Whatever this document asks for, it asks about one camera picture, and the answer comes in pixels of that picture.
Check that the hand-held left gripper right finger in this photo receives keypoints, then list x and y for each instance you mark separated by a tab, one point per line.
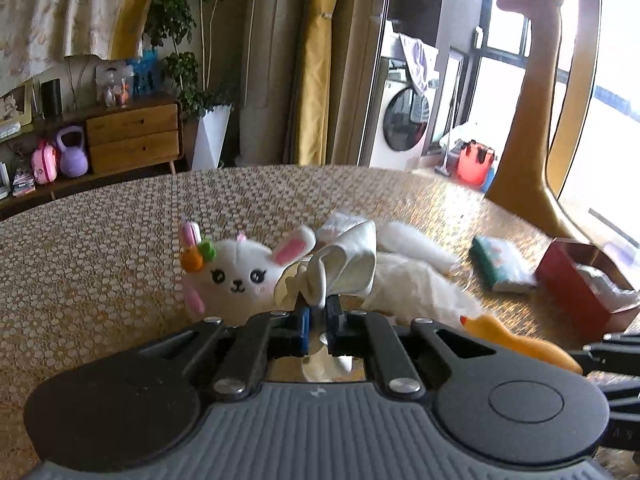
332	330

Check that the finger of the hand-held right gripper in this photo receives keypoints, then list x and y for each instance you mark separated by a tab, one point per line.
625	410
610	357

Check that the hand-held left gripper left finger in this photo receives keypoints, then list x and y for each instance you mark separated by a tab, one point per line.
302	330

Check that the white sock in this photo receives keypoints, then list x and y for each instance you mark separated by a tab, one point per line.
337	225
345	260

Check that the red tin box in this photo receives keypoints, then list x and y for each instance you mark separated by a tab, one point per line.
570	285

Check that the white plastic bag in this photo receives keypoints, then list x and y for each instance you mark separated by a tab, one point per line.
425	290

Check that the yellow duck toy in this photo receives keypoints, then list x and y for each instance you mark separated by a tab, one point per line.
500	335

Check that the pale blue wipes packet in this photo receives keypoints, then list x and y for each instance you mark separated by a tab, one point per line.
607	285

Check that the white bunny plush toy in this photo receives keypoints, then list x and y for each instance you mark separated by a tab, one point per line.
235	270

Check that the white fluffy plush piece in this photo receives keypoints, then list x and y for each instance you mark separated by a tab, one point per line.
410	242

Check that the green white tissue pack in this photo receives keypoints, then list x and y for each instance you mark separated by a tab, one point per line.
500	260

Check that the white tall planter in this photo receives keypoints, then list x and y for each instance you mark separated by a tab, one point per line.
210	140

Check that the white washing machine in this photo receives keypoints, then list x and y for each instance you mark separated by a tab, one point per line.
400	115

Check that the yellow curtain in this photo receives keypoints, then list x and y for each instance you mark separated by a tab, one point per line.
317	85

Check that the wooden sideboard with drawers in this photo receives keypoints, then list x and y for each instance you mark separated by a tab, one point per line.
130	140

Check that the mustard giraffe statue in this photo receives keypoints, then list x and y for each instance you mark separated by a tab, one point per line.
537	110

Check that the purple cloth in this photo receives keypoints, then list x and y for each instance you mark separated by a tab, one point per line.
417	60

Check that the purple kettlebell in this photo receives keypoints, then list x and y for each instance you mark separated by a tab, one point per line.
72	160

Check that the blue bottles pack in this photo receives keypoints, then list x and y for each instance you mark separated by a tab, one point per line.
145	75

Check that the pink toy case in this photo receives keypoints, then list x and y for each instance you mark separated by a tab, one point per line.
45	165

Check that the clear toy package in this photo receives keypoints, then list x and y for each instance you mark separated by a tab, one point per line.
114	85

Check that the stack of small books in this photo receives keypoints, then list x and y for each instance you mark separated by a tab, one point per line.
22	182

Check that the green potted tree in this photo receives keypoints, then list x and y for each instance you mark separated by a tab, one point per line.
175	15

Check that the black cylinder speaker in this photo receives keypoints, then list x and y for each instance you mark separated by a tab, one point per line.
51	97

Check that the yellow fabric panel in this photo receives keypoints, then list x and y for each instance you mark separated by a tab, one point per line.
135	0

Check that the floral draped cloth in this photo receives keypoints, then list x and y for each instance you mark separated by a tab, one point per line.
50	10

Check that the photo frame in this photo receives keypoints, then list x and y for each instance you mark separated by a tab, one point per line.
12	105

